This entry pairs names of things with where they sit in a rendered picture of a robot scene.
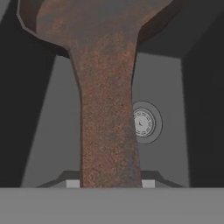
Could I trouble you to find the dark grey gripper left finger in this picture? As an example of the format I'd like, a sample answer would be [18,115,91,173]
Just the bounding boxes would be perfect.
[36,170,82,189]

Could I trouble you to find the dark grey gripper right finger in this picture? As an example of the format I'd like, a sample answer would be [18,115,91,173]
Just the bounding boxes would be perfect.
[140,170,186,189]

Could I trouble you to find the rusty brown pan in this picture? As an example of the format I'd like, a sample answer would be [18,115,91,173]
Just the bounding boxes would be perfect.
[16,0,186,189]

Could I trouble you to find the round metal sink drain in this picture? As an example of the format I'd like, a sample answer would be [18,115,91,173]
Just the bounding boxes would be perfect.
[132,100,164,145]

